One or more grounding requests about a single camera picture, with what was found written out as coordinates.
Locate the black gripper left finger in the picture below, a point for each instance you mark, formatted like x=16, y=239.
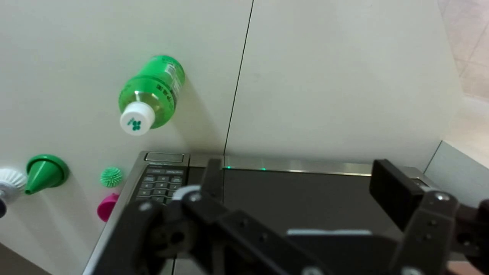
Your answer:
x=173, y=234

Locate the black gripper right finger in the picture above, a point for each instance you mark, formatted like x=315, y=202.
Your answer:
x=438, y=229

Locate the green plastic bottle white cap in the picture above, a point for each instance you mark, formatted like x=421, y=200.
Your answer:
x=153, y=92

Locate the pink plastic cup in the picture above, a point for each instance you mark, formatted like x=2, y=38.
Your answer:
x=108, y=206

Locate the green spiky ball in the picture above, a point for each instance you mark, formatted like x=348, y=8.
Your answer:
x=111, y=176

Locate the stainless steel black microwave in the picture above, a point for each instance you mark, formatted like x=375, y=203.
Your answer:
x=306, y=203

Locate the green plastic cone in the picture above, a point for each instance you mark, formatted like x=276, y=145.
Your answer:
x=47, y=173

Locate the white bristle brush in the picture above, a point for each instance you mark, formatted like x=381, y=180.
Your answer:
x=10, y=184

